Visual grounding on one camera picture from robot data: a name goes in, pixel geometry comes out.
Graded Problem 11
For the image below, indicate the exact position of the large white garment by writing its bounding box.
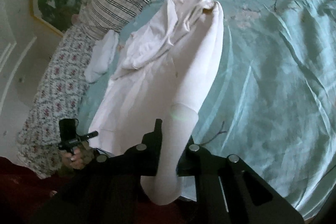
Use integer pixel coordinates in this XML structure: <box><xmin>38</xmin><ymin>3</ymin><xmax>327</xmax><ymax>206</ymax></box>
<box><xmin>90</xmin><ymin>0</ymin><xmax>224</xmax><ymax>205</ymax></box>

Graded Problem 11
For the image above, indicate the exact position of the teal floral bed sheet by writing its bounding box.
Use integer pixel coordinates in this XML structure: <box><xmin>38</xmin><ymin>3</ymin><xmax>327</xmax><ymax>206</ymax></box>
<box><xmin>76</xmin><ymin>0</ymin><xmax>336</xmax><ymax>222</ymax></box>

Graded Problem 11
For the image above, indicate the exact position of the person's left hand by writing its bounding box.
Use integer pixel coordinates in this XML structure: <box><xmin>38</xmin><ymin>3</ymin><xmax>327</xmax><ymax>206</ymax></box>
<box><xmin>60</xmin><ymin>141</ymin><xmax>94</xmax><ymax>169</ymax></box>

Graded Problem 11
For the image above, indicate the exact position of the small folded white cloth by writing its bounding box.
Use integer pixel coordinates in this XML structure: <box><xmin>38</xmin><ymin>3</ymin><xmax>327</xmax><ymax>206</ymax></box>
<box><xmin>84</xmin><ymin>30</ymin><xmax>119</xmax><ymax>84</ymax></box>

